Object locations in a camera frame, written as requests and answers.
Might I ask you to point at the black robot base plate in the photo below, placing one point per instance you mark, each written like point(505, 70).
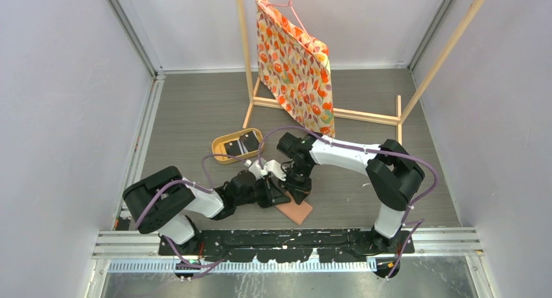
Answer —
point(288, 246)

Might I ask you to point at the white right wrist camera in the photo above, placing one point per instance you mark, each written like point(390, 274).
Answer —
point(274, 168)

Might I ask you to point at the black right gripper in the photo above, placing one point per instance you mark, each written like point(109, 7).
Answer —
point(305, 189)

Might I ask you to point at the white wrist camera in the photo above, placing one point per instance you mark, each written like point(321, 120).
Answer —
point(274, 168)
point(255, 167)

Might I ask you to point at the yellow oval card tray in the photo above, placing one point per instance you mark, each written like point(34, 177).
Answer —
point(218, 150)

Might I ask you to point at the pink blue card holder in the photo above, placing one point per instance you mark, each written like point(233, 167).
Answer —
point(297, 213)

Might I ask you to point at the pink wire hanger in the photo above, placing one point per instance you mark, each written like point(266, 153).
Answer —
point(290, 5)

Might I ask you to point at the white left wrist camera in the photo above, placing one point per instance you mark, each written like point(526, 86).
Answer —
point(255, 167)

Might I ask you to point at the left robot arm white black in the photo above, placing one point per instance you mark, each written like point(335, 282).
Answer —
point(156, 203)

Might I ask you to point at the wooden hanging rack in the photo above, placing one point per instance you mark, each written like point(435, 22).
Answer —
point(402, 113)

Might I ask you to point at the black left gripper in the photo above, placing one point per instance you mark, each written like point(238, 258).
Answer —
point(273, 194)

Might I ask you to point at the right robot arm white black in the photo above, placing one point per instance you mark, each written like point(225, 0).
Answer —
point(394, 176)

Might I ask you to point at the orange floral fabric bag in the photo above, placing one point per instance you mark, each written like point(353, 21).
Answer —
point(295, 67)

